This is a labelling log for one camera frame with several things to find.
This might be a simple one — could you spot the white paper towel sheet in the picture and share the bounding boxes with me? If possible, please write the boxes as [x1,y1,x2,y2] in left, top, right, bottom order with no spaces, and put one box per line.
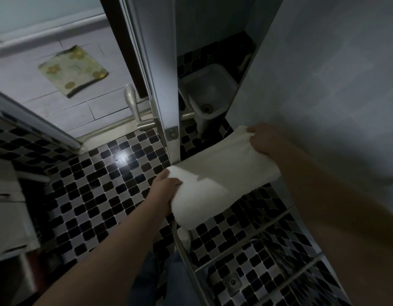
[166,125,282,231]

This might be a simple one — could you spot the yellow floral floor mat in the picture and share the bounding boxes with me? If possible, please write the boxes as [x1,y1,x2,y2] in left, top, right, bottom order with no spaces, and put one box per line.
[38,45,109,98]

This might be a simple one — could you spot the person's left hand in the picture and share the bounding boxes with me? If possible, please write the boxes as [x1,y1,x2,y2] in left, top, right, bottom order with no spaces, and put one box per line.
[147,169,184,218]

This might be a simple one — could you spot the metal rail rack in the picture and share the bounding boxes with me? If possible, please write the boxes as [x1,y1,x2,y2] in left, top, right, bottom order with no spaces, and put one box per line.
[172,205,345,306]

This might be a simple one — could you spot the person's right hand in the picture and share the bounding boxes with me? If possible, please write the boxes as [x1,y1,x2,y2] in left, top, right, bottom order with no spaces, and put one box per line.
[247,123,291,156]

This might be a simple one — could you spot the white door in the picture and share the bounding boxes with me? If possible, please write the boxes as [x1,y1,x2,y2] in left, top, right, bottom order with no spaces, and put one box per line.
[118,0,180,165]

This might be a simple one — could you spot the person's blue jeans legs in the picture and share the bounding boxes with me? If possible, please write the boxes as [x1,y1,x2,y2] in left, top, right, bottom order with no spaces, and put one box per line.
[129,251,202,306]

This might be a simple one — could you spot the white corner basin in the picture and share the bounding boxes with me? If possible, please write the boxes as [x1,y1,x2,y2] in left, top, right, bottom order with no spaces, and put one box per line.
[179,64,239,138]

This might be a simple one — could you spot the person's left forearm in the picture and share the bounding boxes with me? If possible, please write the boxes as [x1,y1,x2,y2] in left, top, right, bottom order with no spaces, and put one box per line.
[33,202,171,306]

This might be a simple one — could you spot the square metal floor drain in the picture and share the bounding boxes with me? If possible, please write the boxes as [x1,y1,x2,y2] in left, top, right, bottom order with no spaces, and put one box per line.
[223,272,243,296]

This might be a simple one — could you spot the person's right forearm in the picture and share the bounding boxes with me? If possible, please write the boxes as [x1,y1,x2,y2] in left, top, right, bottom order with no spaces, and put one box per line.
[273,146,393,306]

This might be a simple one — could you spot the white cabinet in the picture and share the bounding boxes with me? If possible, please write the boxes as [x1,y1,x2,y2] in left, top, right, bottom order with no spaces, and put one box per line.
[0,156,41,264]

